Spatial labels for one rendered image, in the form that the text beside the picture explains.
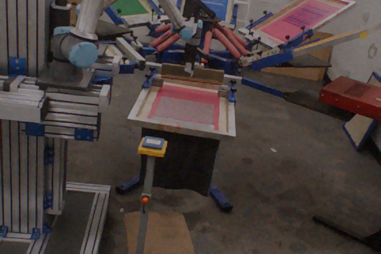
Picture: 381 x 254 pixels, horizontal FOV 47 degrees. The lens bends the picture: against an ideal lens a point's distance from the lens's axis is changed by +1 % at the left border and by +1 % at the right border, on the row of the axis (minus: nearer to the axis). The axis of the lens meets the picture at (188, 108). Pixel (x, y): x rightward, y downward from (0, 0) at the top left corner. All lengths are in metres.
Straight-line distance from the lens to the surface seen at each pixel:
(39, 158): 2.45
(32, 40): 2.20
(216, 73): 2.79
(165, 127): 2.30
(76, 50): 1.82
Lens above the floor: 1.98
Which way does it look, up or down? 23 degrees down
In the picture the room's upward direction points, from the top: 9 degrees clockwise
